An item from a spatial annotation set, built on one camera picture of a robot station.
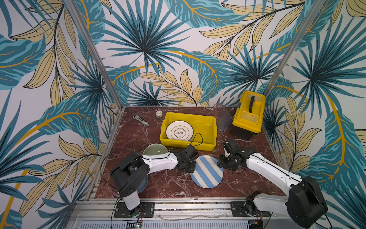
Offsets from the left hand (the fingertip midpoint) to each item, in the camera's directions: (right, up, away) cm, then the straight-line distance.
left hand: (191, 169), depth 87 cm
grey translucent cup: (+24, +30, +14) cm, 41 cm away
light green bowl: (-22, +12, -1) cm, 25 cm away
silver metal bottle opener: (-40, +32, +23) cm, 56 cm away
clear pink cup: (+25, +40, +35) cm, 59 cm away
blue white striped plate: (+10, -2, -1) cm, 10 cm away
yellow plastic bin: (+11, +25, +20) cm, 34 cm away
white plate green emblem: (-7, +22, +15) cm, 28 cm away
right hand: (+17, +3, -1) cm, 17 cm away
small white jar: (-24, +35, +26) cm, 50 cm away
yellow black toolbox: (+38, +33, +6) cm, 50 cm away
